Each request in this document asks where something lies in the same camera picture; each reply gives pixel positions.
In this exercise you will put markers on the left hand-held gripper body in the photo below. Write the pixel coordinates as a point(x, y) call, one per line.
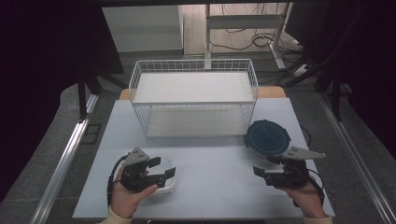
point(134, 177)

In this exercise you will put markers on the white desk frame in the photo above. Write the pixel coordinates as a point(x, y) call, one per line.
point(244, 21)

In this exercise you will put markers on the person's left hand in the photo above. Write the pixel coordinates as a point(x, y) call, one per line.
point(124, 200)

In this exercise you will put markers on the round container with dark lid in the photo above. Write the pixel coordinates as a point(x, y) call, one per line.
point(266, 137)

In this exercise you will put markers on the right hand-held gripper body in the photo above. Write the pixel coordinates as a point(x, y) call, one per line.
point(292, 177)

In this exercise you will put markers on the aluminium rail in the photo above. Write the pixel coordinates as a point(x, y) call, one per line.
point(63, 165)
point(358, 158)

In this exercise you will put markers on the person's right hand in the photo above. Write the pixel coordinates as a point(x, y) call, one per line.
point(308, 200)

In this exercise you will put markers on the wooden table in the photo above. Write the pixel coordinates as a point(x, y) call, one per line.
point(271, 92)

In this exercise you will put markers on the black metal stand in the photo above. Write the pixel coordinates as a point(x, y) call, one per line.
point(82, 96)
point(335, 96)

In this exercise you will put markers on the white cabinet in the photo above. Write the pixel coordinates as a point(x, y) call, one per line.
point(141, 28)

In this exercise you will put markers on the white power strip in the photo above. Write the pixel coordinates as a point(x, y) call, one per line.
point(300, 70)

